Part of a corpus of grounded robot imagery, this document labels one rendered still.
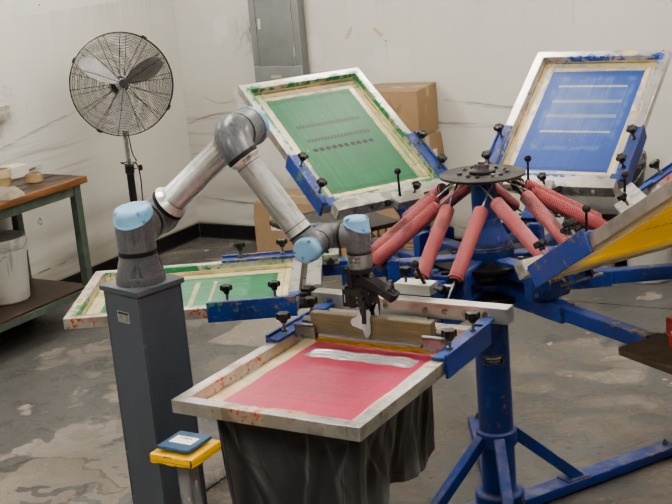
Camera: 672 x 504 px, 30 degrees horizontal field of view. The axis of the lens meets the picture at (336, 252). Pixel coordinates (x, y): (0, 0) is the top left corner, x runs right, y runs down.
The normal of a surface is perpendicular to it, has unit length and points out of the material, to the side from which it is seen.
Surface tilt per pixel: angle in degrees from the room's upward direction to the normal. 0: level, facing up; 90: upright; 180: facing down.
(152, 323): 90
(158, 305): 90
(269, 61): 90
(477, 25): 90
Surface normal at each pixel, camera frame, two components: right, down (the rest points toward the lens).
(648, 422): -0.08, -0.96
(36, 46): 0.86, 0.06
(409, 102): -0.38, 0.23
